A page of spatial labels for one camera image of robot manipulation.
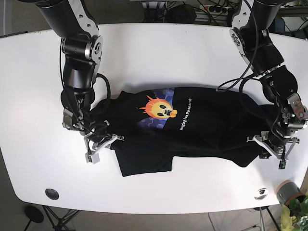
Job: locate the silver table grommet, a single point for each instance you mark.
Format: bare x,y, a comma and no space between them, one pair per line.
261,194

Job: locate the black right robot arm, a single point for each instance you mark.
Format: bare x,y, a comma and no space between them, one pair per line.
81,44

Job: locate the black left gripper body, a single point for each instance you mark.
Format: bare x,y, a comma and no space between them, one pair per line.
284,122

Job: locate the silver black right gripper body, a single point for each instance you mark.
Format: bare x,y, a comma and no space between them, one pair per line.
84,124

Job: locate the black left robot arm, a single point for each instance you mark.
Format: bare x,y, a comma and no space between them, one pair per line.
250,33

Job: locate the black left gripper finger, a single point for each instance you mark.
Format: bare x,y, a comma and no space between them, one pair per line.
284,153
267,147

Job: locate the potted green plant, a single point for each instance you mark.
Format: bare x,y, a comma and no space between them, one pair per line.
294,216

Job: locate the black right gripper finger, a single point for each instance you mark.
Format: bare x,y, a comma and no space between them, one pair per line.
101,149
98,139

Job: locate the black graphic T-shirt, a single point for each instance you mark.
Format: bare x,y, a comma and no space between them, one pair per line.
158,125

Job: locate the black tripod stand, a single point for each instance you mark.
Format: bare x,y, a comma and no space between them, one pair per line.
58,223

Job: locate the black table grommet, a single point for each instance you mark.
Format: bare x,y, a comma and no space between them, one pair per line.
52,194

